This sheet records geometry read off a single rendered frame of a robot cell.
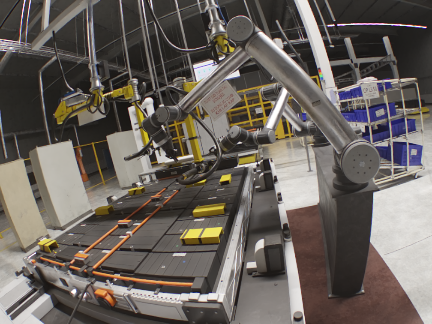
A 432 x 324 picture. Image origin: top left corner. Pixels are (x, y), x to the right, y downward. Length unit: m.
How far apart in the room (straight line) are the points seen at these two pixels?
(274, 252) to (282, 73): 0.76
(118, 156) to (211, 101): 6.28
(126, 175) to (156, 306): 7.19
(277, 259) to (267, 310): 0.19
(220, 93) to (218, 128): 8.85
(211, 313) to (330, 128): 0.86
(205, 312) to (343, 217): 1.03
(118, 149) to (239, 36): 7.01
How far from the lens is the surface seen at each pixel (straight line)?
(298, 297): 0.76
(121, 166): 7.79
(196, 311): 0.60
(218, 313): 0.59
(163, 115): 1.37
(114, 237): 1.15
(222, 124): 10.62
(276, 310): 0.68
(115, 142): 7.78
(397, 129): 3.74
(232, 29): 1.10
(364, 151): 0.98
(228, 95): 1.86
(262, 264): 0.77
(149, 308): 0.72
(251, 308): 0.70
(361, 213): 1.40
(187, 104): 1.46
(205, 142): 10.89
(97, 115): 2.33
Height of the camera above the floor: 1.42
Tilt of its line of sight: 10 degrees down
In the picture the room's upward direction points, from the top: 13 degrees counter-clockwise
